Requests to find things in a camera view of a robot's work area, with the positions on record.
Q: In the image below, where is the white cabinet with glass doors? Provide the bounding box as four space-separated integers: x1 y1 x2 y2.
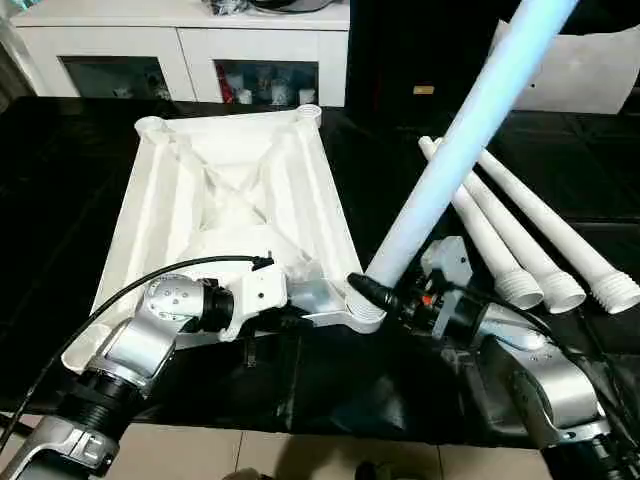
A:
8 0 351 107

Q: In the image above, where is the black box with yellow label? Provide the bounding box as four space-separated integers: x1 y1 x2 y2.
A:
347 0 503 117

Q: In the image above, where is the black bag with cables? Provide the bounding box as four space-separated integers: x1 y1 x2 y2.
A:
205 0 347 16

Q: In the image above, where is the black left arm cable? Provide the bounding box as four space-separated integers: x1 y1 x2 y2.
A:
0 254 277 453

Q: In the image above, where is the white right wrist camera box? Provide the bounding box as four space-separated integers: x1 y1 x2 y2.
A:
419 235 474 293

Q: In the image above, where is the white plastic table top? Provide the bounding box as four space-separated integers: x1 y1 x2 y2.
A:
61 103 387 375

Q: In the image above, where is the dark grey robot foot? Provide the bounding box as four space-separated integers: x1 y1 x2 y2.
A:
222 464 273 480
353 460 403 480

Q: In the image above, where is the white plastic bag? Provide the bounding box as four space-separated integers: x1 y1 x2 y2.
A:
489 22 640 117

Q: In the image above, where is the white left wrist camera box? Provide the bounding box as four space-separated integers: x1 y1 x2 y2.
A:
227 261 292 343

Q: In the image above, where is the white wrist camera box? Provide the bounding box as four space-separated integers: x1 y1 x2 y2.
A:
419 235 474 293
227 261 292 343

